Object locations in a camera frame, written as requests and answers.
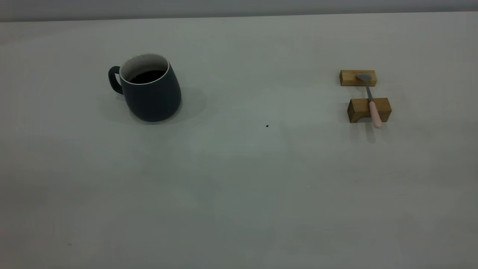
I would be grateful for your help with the flat rectangular wooden block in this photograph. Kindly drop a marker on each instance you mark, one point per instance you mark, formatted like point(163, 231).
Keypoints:
point(349, 77)

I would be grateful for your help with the arched wooden block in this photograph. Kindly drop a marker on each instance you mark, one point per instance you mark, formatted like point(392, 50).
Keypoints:
point(359, 106)

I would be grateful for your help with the dark grey ceramic mug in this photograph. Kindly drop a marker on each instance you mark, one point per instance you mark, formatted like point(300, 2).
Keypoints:
point(153, 101)

